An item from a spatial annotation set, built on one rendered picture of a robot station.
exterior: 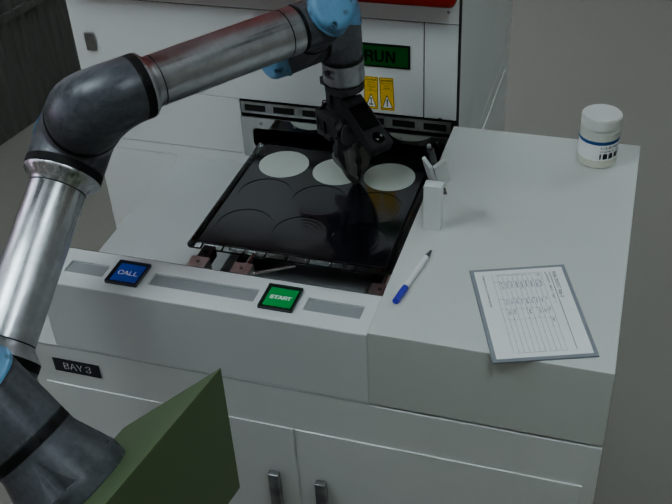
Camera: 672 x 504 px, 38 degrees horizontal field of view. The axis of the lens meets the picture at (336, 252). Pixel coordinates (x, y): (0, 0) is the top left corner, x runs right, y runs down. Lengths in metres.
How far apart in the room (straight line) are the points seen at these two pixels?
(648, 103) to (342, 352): 2.85
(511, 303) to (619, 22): 3.47
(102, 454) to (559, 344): 0.64
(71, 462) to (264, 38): 0.66
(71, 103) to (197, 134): 0.76
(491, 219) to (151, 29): 0.82
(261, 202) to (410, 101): 0.35
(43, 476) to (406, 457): 0.59
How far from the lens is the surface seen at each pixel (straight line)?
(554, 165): 1.80
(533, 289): 1.49
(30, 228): 1.44
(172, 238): 1.90
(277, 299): 1.48
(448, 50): 1.84
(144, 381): 1.67
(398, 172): 1.88
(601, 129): 1.75
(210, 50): 1.43
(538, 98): 4.11
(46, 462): 1.25
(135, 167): 2.24
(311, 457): 1.64
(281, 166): 1.92
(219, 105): 2.05
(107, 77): 1.37
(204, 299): 1.51
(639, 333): 2.94
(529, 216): 1.65
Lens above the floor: 1.90
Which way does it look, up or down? 36 degrees down
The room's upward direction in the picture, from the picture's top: 3 degrees counter-clockwise
